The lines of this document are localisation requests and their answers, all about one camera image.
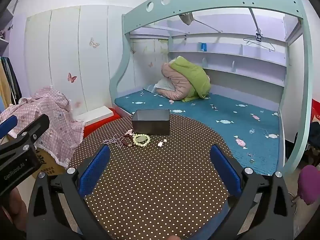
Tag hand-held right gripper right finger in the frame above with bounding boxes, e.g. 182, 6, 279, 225
210, 144, 297, 240

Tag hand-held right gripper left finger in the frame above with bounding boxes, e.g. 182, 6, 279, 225
26, 144, 112, 240

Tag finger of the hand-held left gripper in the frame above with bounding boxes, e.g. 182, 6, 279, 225
0, 115, 18, 139
0, 114, 50, 155

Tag thin purple bead bracelet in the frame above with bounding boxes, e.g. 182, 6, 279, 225
103, 136, 123, 146

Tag dark red bead bracelet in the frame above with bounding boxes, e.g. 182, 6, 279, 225
121, 133, 135, 147

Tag cream bead bracelet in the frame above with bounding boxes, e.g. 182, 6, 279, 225
132, 134, 151, 147

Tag grey metal box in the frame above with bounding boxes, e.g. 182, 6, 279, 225
132, 109, 171, 136

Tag person's left hand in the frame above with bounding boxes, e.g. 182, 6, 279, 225
0, 187, 27, 232

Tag pink checked cloth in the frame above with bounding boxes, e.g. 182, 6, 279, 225
0, 86, 84, 168

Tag cardboard box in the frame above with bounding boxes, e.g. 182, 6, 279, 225
5, 132, 67, 180

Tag blue candy print bed mat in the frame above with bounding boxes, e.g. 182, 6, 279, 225
114, 90, 280, 177

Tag red stool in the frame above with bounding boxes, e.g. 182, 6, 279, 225
84, 108, 122, 138

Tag hanging clothes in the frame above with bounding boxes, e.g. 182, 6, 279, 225
0, 56, 22, 108

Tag white flat box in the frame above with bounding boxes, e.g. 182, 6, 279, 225
75, 106, 113, 125

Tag brown polka dot round table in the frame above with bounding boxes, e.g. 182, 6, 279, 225
67, 115, 237, 240

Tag white wardrobe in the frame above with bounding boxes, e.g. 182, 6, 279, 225
25, 4, 137, 120

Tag purple round object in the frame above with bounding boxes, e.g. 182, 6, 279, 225
297, 165, 320, 205

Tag dark bag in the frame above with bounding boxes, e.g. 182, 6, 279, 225
287, 130, 320, 165

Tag green and pink folded quilt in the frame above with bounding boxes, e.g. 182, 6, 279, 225
154, 56, 212, 103

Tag white pillow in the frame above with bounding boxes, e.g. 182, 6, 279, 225
153, 77, 175, 92

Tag red bag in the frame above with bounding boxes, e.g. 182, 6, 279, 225
311, 99, 320, 123

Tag grey hanging cloth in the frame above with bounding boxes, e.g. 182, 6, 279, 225
179, 12, 195, 26

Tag lilac wall shelves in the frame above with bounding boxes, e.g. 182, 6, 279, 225
130, 12, 288, 112

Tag wire clothes hanger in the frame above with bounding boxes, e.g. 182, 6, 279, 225
243, 34, 275, 52

